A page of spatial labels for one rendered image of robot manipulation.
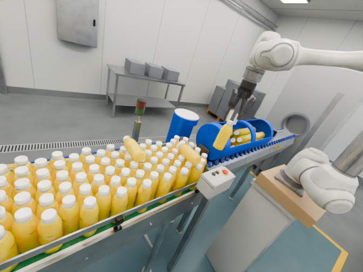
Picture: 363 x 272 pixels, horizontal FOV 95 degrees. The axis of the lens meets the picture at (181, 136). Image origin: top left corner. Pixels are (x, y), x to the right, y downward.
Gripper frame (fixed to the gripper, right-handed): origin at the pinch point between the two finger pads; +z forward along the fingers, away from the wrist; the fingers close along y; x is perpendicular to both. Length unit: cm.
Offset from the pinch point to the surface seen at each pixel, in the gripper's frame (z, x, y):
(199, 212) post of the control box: 60, 11, -13
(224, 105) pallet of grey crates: 87, -343, 225
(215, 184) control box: 29.2, 17.2, -16.5
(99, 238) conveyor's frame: 49, 68, -6
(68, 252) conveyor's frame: 49, 78, -5
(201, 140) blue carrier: 32.9, -14.3, 23.6
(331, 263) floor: 140, -159, -110
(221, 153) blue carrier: 30.6, -14.4, 3.8
